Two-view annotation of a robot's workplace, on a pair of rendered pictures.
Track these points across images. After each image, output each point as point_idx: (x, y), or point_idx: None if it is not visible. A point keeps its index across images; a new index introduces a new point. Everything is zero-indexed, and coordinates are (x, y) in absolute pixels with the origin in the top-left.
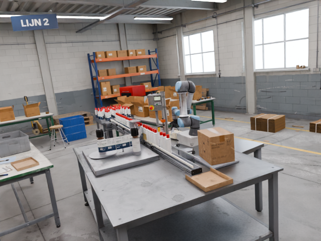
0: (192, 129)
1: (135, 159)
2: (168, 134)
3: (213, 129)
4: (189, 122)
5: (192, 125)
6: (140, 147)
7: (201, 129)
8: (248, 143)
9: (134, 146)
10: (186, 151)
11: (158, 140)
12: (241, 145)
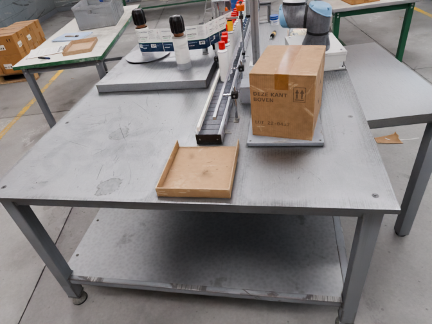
0: (306, 36)
1: (164, 79)
2: (222, 42)
3: (300, 49)
4: (300, 18)
5: (308, 27)
6: (186, 57)
7: (277, 45)
8: (420, 99)
9: (175, 52)
10: (242, 85)
11: (264, 45)
12: (397, 100)
